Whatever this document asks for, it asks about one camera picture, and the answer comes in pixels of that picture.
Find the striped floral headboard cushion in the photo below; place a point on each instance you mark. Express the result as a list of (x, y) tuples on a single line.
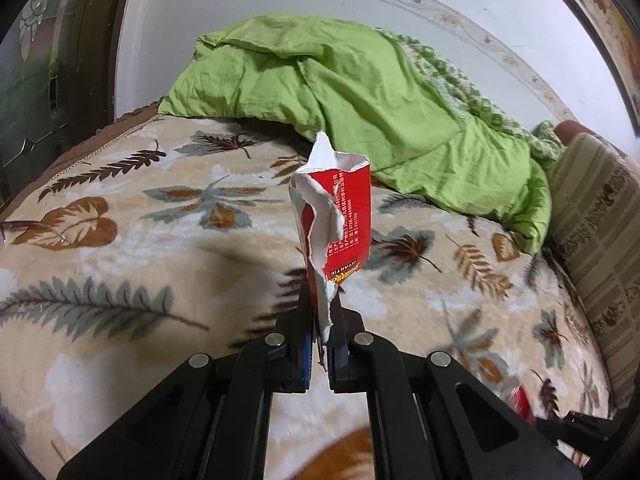
[(595, 232)]

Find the framed wall picture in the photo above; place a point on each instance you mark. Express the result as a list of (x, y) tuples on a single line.
[(616, 35)]

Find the torn red paper box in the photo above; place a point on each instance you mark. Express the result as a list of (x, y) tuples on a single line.
[(332, 200)]

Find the red cigarette pack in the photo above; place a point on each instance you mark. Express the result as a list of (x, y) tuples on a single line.
[(517, 398)]

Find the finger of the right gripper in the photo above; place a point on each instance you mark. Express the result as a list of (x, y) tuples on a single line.
[(585, 433)]

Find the green quilt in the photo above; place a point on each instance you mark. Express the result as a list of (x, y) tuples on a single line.
[(425, 128)]

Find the wooden glass door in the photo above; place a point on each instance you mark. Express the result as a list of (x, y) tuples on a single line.
[(57, 81)]

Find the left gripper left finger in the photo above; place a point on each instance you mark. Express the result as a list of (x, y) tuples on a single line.
[(209, 419)]

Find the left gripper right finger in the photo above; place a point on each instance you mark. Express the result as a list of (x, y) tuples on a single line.
[(429, 417)]

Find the leaf pattern fleece blanket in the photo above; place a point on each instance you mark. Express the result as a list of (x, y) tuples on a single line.
[(179, 236)]

